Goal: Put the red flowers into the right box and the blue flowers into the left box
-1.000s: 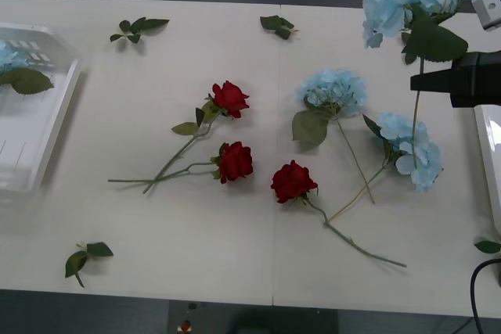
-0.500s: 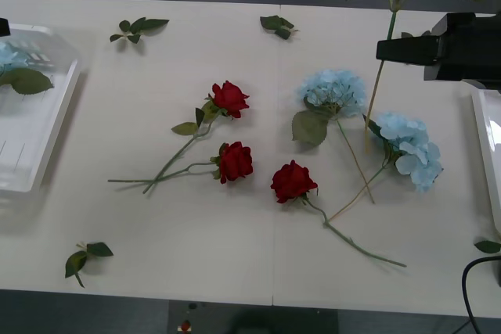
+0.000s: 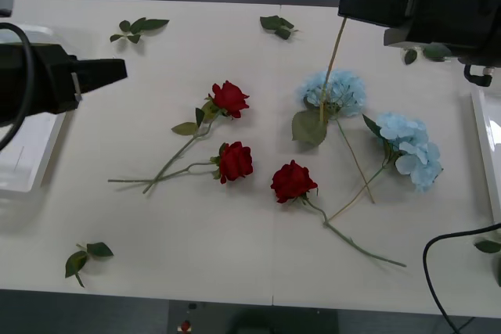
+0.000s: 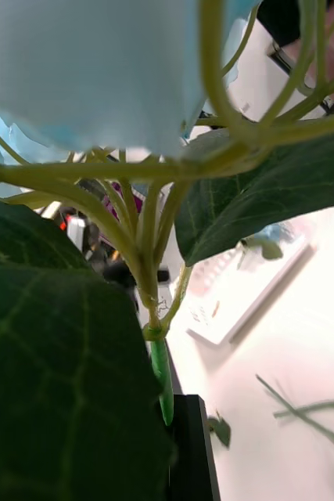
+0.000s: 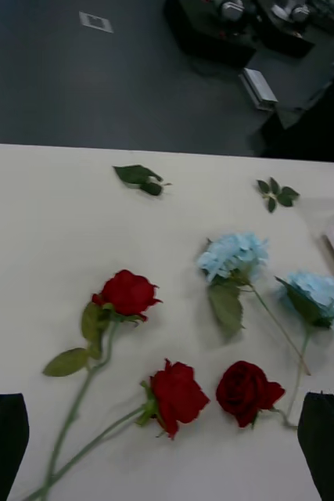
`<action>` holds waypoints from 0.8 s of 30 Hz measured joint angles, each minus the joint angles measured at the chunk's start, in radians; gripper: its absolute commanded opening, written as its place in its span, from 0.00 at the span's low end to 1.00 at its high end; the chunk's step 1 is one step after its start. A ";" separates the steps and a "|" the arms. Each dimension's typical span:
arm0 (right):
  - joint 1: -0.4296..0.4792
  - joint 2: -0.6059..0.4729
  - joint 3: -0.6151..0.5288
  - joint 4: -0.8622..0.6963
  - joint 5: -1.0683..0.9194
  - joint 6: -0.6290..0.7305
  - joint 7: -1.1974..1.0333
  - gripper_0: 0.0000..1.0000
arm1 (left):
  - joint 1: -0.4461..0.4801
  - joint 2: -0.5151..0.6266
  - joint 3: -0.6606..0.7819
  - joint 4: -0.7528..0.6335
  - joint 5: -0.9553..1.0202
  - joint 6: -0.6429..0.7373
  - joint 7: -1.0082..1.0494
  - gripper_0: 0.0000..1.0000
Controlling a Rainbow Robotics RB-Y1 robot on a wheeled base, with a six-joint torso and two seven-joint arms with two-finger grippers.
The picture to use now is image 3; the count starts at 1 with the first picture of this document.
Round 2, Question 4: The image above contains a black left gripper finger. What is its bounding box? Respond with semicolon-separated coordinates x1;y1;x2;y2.
69;59;128;96

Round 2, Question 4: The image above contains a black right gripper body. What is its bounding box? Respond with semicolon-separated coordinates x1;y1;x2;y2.
383;0;501;63

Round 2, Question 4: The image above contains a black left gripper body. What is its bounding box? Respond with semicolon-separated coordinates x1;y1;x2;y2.
0;43;84;128

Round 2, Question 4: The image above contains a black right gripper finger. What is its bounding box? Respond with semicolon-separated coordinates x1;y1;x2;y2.
337;0;416;30

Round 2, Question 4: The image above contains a pale blue flower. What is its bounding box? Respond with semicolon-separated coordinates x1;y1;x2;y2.
291;69;376;205
327;112;445;221

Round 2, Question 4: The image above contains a flower with green tan stem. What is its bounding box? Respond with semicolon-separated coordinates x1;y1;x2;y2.
319;0;371;126

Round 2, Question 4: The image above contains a red rose with leafy stem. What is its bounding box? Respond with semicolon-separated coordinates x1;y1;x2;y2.
142;81;251;195

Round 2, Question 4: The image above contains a red rose with thin stem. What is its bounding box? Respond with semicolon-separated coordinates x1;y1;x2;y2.
108;141;254;185

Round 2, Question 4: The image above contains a red rose with bare stem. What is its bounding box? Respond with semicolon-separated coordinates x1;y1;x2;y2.
270;160;407;268

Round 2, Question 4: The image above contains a loose green leaf twig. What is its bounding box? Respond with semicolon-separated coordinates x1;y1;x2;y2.
404;42;455;66
64;242;115;289
260;15;300;41
109;18;171;45

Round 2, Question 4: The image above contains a shallow white box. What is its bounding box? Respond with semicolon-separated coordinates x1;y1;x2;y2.
470;87;501;226
0;24;75;194

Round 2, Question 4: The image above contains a single loose green leaf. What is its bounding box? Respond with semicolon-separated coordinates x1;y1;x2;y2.
474;239;501;254

